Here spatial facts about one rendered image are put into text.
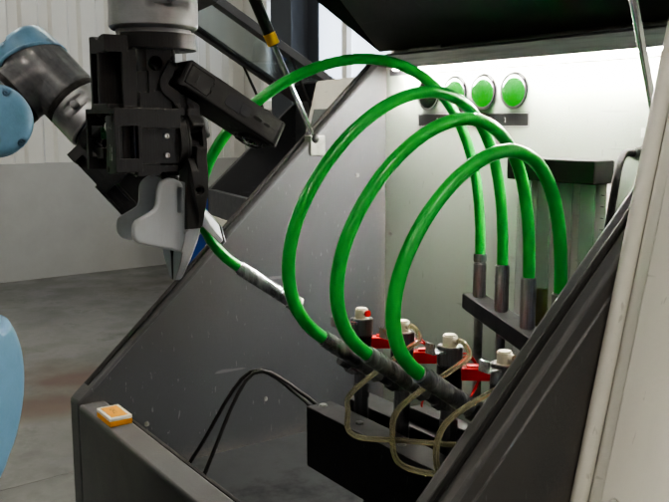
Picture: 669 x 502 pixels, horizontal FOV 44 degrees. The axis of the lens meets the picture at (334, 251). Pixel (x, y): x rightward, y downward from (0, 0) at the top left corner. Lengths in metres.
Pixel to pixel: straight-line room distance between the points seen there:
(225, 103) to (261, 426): 0.74
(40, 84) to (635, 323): 0.74
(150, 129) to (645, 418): 0.47
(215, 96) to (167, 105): 0.04
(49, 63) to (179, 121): 0.41
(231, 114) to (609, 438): 0.43
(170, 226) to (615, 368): 0.41
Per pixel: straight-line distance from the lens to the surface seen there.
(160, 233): 0.73
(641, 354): 0.76
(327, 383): 1.42
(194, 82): 0.74
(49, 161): 7.73
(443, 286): 1.34
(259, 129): 0.77
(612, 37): 1.08
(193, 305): 1.27
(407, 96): 0.94
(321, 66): 1.07
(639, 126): 1.08
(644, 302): 0.76
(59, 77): 1.10
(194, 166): 0.72
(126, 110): 0.70
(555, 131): 1.16
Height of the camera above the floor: 1.33
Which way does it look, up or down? 9 degrees down
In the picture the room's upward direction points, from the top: straight up
